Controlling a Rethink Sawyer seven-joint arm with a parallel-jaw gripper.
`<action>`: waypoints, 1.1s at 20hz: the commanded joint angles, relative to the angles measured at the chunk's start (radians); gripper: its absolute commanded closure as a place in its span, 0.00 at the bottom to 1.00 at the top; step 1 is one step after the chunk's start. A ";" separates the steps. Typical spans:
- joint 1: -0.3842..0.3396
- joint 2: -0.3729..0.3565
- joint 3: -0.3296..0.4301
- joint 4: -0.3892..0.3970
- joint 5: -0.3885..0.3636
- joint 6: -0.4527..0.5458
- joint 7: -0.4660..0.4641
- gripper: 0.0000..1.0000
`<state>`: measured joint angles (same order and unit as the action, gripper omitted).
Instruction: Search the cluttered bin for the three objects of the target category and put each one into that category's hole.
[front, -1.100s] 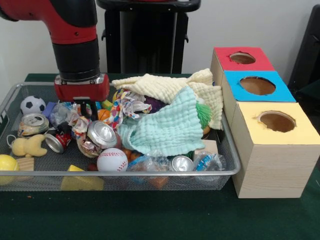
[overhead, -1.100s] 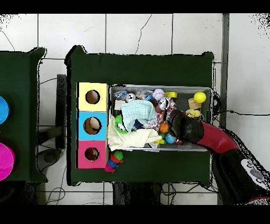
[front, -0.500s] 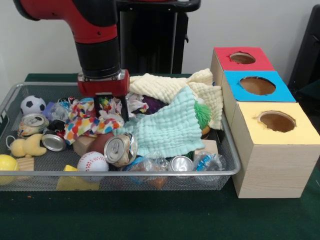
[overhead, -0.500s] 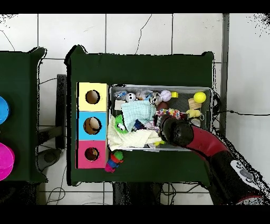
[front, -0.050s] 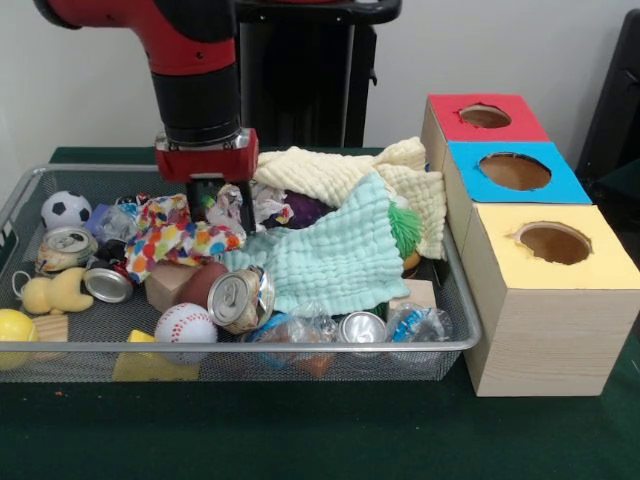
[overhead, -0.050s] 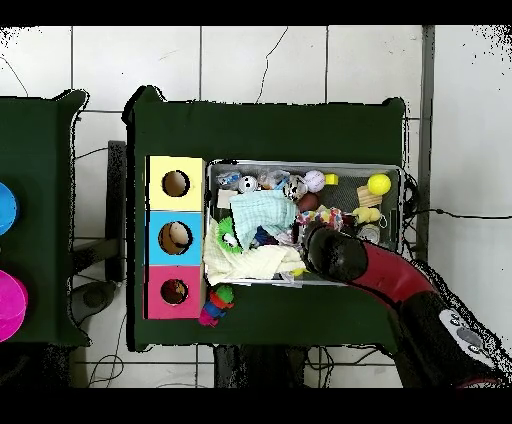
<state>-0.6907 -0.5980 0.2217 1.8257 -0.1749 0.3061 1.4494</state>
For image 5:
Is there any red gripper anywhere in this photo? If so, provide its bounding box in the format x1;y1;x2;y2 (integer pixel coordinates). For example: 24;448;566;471
153;127;261;236

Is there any colourful knotted cloth ball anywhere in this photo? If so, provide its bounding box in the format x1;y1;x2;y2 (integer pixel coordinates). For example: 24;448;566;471
124;193;247;284
205;182;294;232

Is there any cream waffle cloth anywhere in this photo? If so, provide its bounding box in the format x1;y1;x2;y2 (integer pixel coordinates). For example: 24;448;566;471
254;135;447;261

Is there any light blue waffle cloth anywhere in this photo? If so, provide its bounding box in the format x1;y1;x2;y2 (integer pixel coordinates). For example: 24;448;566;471
219;172;411;316

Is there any green spiky ball with eyes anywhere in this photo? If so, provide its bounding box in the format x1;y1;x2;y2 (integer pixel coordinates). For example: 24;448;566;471
387;202;425;256

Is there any shallow clear mesh bin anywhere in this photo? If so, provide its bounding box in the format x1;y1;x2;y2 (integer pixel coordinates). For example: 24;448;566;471
0;164;484;384

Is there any brown toy football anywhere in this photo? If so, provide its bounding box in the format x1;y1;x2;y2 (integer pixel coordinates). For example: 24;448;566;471
179;262;231;307

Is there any crushed soda can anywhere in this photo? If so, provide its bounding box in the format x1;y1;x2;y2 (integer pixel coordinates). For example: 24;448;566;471
35;227;100;276
207;268;276;335
338;312;389;346

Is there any white baseball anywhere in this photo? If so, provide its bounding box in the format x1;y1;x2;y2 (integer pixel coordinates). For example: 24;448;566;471
154;303;219;365

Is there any black and white soccer ball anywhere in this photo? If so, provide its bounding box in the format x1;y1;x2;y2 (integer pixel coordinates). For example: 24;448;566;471
40;191;94;231

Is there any dark green table cloth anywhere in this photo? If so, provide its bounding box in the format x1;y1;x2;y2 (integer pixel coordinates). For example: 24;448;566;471
0;146;640;480

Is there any plain yellow ball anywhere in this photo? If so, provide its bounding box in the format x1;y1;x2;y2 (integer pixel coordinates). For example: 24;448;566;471
0;308;40;371

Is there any dark green side table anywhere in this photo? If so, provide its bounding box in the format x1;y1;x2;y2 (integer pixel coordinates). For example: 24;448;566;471
589;159;640;239

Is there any black chair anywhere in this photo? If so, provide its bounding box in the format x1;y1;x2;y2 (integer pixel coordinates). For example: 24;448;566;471
574;8;640;176

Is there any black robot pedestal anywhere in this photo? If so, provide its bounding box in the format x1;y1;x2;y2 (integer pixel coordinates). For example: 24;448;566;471
234;0;404;149

